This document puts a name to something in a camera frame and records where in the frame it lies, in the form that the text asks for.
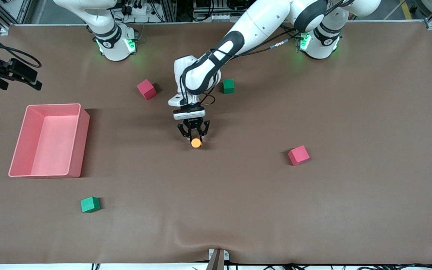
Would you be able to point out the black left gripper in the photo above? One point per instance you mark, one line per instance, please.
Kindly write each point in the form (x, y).
(193, 123)

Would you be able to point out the orange push button switch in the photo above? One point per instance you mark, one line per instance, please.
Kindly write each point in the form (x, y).
(196, 143)

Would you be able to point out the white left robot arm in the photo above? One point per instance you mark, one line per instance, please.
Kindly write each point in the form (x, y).
(261, 22)

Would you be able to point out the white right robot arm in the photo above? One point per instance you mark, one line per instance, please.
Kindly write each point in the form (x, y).
(114, 45)

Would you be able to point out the green foam cube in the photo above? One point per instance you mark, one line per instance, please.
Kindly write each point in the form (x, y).
(89, 204)
(229, 86)

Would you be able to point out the pink foam cube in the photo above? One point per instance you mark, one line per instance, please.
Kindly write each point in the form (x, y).
(298, 155)
(146, 89)

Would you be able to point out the brown table cover sheet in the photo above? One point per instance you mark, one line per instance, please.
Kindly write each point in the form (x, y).
(216, 210)

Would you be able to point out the pink plastic bin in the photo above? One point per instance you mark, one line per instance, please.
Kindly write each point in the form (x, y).
(47, 165)

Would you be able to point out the white terminal block row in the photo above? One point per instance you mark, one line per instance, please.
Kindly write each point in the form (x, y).
(221, 17)

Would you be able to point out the white power strip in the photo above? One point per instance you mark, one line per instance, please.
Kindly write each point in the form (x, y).
(137, 10)

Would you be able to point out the aluminium frame corner bracket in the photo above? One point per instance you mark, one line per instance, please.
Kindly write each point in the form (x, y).
(4, 30)
(431, 24)

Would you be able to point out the aluminium frame post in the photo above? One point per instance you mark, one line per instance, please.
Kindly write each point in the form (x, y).
(169, 10)

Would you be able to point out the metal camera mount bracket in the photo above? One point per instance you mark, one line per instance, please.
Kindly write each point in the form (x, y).
(218, 260)

